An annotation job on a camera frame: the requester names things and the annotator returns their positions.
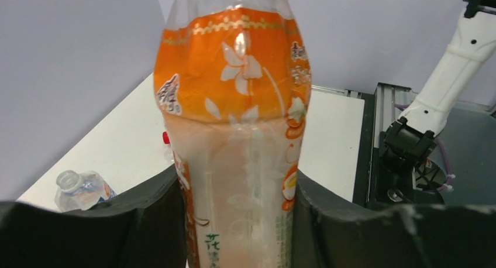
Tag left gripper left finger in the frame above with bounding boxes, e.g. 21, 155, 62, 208
1, 166, 187, 267

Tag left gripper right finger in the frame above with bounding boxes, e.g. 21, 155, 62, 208
291, 173, 495, 267

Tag clear blue-label bottle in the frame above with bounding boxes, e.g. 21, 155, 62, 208
54, 170, 116, 212

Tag orange tea bottle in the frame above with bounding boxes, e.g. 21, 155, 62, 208
154, 0, 312, 267

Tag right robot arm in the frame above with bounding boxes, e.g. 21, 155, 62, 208
380, 0, 495, 174

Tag red-cap water bottle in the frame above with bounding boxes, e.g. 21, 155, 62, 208
162, 131, 174, 164

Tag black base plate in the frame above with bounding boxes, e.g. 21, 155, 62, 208
350, 82, 446, 211

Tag aluminium frame rail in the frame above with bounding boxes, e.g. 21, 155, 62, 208
312, 83, 416, 148

